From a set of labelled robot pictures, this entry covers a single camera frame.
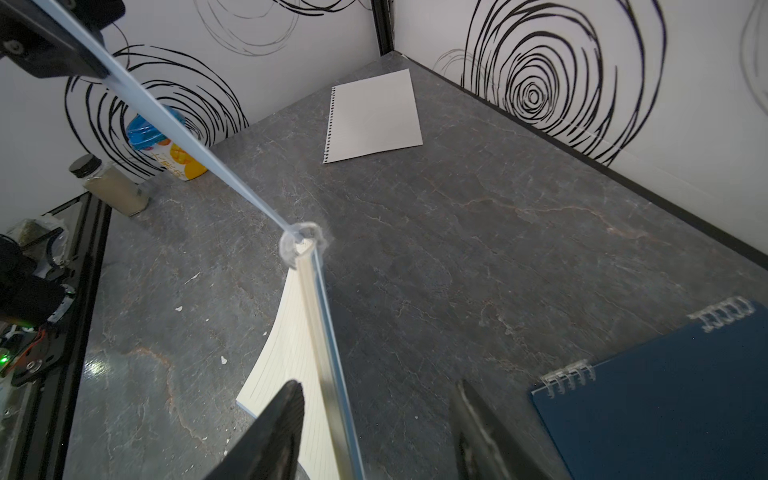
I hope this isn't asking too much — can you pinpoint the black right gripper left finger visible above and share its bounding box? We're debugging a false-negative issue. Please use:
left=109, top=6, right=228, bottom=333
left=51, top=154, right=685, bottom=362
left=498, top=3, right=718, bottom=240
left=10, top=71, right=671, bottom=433
left=205, top=380, right=305, bottom=480

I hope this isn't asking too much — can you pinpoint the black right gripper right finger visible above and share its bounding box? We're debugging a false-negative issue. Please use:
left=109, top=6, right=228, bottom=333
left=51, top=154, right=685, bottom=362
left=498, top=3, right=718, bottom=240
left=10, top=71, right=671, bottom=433
left=449, top=380, right=549, bottom=479

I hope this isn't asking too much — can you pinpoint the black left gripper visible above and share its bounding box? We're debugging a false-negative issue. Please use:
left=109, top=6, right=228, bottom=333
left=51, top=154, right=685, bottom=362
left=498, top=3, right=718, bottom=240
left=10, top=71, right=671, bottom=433
left=1, top=0, right=125, bottom=79

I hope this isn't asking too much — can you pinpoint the light blue spiral notebook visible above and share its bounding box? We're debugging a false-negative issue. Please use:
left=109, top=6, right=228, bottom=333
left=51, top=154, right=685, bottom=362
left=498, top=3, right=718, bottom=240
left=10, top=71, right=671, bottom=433
left=36, top=1, right=365, bottom=479

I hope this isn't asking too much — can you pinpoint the dark blue spiral notebook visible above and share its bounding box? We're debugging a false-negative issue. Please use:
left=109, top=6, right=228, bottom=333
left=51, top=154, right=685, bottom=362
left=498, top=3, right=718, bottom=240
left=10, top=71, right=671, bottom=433
left=530, top=297, right=767, bottom=479

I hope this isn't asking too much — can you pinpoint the torn lined paper page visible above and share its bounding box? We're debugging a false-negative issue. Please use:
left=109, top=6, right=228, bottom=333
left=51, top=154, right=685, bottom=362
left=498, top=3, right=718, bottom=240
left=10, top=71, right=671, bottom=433
left=323, top=69, right=423, bottom=164

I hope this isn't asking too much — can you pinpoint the small black cap bottle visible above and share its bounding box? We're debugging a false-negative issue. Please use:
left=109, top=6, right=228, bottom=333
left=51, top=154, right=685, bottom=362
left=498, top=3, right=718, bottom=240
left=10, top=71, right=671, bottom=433
left=69, top=154, right=149, bottom=217

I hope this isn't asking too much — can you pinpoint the blue lid snack cup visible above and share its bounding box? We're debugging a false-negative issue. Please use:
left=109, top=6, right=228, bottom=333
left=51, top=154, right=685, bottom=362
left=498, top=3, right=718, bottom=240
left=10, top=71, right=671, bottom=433
left=125, top=115, right=208, bottom=181

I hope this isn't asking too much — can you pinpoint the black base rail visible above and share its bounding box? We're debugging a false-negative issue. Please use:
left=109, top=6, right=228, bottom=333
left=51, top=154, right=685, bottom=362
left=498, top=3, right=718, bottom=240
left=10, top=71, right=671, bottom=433
left=1, top=193, right=111, bottom=479

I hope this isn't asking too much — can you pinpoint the left black frame post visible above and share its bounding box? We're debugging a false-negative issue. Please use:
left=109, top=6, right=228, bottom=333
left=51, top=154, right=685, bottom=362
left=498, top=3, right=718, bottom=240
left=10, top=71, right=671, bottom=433
left=371, top=0, right=395, bottom=56

